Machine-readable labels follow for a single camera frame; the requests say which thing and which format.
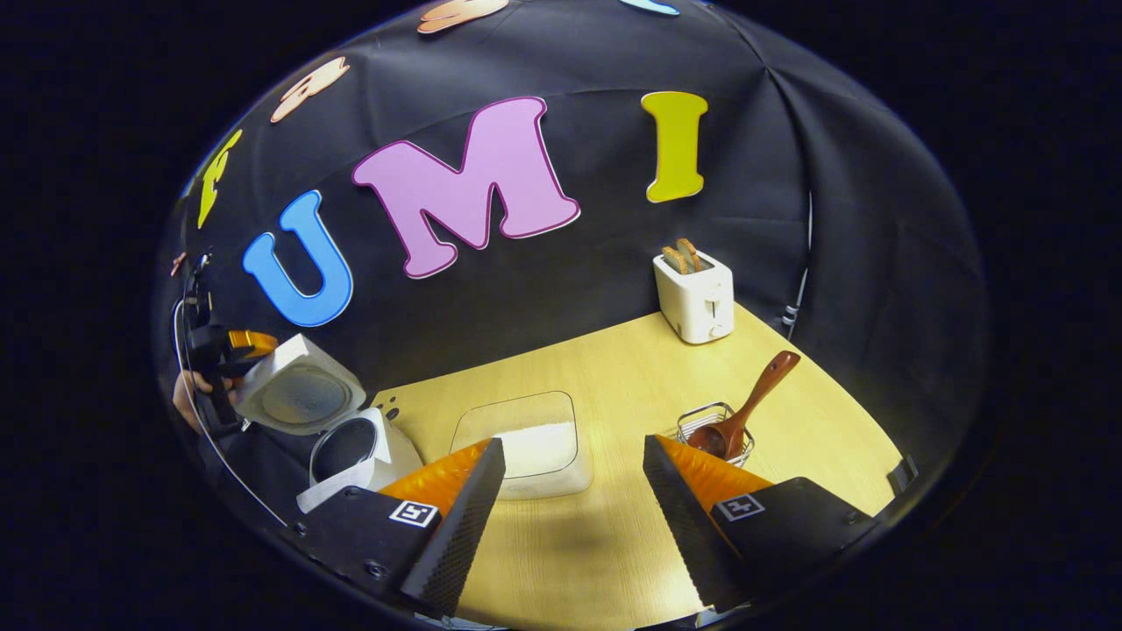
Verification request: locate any white rice cooker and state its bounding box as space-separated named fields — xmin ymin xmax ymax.
xmin=232 ymin=333 xmax=424 ymax=515

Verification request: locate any clear plastic container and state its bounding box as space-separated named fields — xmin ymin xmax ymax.
xmin=450 ymin=391 xmax=594 ymax=501

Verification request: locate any thin white gripper cable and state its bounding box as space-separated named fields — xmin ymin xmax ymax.
xmin=172 ymin=298 xmax=290 ymax=528

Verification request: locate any brown wooden spoon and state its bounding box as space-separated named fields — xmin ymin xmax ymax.
xmin=685 ymin=351 xmax=802 ymax=461

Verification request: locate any black table clamp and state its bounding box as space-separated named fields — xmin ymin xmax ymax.
xmin=885 ymin=456 xmax=920 ymax=497

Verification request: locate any black backdrop cloth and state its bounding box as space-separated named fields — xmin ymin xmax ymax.
xmin=162 ymin=0 xmax=991 ymax=527

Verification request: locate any white toaster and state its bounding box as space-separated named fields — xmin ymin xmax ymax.
xmin=652 ymin=250 xmax=735 ymax=345

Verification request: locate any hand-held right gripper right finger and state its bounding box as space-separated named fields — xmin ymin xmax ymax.
xmin=643 ymin=434 xmax=877 ymax=614

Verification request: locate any wire chopstick holder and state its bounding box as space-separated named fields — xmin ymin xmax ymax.
xmin=675 ymin=401 xmax=756 ymax=470

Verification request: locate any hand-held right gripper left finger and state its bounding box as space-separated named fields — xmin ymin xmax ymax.
xmin=294 ymin=436 xmax=508 ymax=619

